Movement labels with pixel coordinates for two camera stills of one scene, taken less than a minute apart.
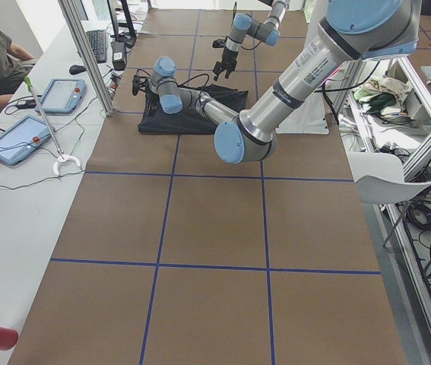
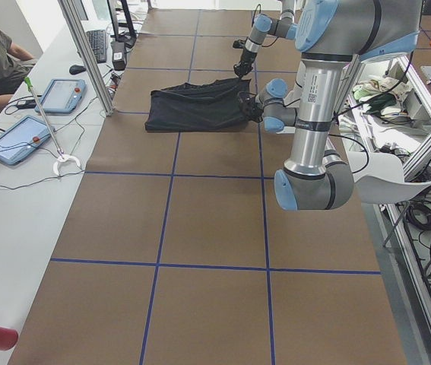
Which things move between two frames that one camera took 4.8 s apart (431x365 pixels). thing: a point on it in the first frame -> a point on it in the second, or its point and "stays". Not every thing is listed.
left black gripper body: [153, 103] -> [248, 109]
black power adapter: [118, 55] stays
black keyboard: [97, 39] stays
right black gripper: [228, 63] -> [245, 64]
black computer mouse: [77, 69] stays
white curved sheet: [380, 178] stays
